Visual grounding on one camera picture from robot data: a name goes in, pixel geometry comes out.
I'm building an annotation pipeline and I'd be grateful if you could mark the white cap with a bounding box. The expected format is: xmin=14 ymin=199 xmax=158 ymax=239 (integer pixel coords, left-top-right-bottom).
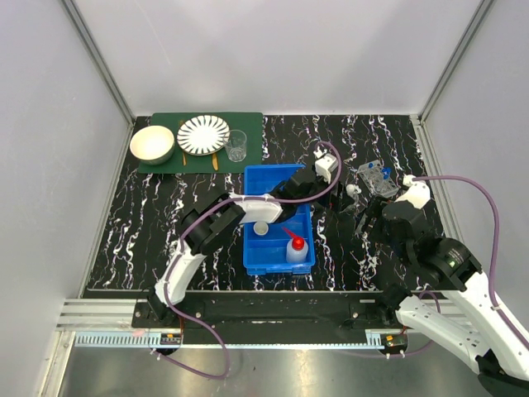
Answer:
xmin=346 ymin=184 xmax=361 ymax=199

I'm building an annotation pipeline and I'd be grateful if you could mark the clear tube rack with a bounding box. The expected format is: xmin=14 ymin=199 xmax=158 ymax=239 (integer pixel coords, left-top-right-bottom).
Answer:
xmin=358 ymin=160 xmax=399 ymax=199

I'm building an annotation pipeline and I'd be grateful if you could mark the squeeze bottle red cap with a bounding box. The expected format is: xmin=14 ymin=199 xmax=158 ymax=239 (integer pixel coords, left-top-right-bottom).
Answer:
xmin=283 ymin=227 xmax=308 ymax=265

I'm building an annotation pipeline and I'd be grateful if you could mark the blue compartment bin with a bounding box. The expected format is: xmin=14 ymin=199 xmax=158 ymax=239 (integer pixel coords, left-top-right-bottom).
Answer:
xmin=243 ymin=164 xmax=316 ymax=275

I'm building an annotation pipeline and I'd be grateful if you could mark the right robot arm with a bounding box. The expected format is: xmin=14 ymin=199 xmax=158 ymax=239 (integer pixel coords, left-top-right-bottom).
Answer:
xmin=355 ymin=197 xmax=528 ymax=396

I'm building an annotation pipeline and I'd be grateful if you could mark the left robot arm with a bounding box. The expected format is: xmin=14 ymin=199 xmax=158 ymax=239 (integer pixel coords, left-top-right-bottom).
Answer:
xmin=147 ymin=160 xmax=354 ymax=328

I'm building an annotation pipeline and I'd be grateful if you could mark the small white crucible cup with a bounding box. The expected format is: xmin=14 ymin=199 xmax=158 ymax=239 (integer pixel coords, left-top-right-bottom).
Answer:
xmin=253 ymin=221 xmax=269 ymax=237

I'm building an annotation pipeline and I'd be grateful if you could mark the clear drinking glass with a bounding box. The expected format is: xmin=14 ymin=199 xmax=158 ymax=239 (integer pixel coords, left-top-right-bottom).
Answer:
xmin=225 ymin=130 xmax=247 ymax=163

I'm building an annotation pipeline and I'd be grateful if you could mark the striped white plate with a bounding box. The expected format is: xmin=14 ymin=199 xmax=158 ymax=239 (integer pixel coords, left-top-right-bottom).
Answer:
xmin=176 ymin=115 xmax=231 ymax=156

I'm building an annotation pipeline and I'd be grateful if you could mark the gold fork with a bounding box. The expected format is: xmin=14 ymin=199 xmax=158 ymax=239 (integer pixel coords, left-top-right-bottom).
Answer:
xmin=179 ymin=119 xmax=187 ymax=166

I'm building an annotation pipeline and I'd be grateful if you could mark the green placemat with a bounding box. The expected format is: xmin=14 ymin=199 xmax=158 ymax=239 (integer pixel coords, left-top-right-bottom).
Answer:
xmin=137 ymin=112 xmax=264 ymax=175

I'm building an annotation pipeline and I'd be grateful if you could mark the white ceramic bowl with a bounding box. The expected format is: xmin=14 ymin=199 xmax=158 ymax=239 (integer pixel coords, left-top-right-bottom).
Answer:
xmin=129 ymin=126 xmax=175 ymax=165

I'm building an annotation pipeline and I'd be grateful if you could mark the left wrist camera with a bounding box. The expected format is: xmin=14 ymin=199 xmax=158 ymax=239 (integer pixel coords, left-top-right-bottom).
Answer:
xmin=313 ymin=149 xmax=338 ymax=184

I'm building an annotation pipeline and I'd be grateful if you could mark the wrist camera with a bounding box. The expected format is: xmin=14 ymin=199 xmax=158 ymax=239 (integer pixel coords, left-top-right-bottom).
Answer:
xmin=313 ymin=149 xmax=338 ymax=184
xmin=398 ymin=175 xmax=431 ymax=209

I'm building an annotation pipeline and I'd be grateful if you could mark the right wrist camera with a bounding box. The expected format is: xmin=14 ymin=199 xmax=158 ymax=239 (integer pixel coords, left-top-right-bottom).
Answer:
xmin=398 ymin=175 xmax=431 ymax=209

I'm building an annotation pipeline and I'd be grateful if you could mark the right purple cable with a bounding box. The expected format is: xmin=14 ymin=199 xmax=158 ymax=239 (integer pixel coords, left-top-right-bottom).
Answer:
xmin=342 ymin=174 xmax=529 ymax=359

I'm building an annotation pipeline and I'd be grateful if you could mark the purple cable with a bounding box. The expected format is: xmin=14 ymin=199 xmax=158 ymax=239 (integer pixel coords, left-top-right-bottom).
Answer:
xmin=159 ymin=141 xmax=343 ymax=380
xmin=342 ymin=174 xmax=529 ymax=359

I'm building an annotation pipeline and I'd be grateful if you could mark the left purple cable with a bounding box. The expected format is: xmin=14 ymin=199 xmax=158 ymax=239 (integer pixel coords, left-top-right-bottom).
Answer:
xmin=159 ymin=141 xmax=343 ymax=380

